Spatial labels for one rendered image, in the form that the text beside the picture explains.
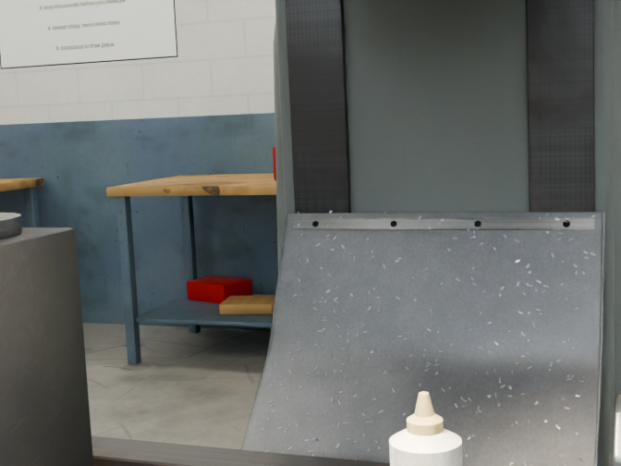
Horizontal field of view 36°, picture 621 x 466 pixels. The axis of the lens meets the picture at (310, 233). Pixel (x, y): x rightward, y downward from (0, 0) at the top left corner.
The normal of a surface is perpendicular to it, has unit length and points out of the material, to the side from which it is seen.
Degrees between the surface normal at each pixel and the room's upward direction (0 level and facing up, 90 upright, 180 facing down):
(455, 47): 90
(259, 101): 90
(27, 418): 90
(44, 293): 90
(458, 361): 53
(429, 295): 63
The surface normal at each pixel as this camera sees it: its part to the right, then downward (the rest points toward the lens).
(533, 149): -0.34, 0.14
